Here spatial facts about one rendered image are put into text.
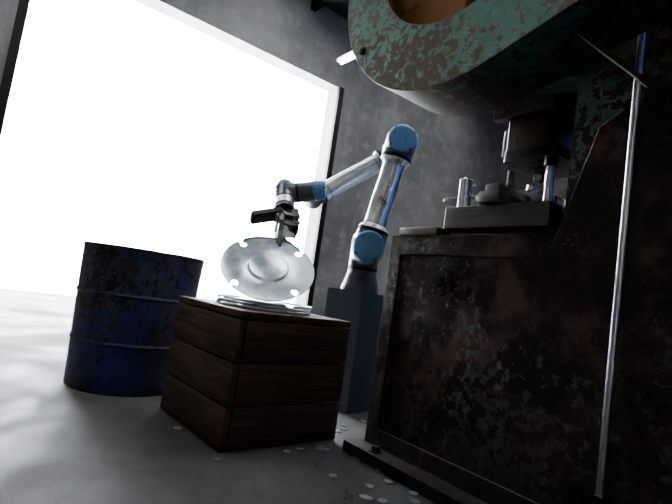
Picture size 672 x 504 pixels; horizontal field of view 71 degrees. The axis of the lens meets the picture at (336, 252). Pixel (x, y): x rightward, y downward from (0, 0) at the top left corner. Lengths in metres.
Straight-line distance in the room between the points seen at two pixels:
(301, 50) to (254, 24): 0.71
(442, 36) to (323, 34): 5.96
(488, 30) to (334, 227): 5.69
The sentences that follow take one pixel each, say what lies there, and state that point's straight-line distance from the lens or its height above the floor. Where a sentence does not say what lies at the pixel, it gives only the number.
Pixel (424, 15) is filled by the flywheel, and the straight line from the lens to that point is 1.41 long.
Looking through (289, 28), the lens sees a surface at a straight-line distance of 6.83.
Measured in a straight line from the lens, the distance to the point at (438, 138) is 8.35.
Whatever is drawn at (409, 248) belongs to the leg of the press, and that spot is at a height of 0.58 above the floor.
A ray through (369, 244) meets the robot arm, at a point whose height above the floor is 0.62.
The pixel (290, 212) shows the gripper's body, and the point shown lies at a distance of 1.71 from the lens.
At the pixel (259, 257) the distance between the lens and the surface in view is 1.50.
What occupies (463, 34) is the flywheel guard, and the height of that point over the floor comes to 1.02.
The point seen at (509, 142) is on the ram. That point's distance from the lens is 1.48.
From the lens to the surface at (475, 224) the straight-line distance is 1.27.
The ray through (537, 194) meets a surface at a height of 0.76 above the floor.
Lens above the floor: 0.42
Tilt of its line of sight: 5 degrees up
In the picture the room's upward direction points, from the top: 8 degrees clockwise
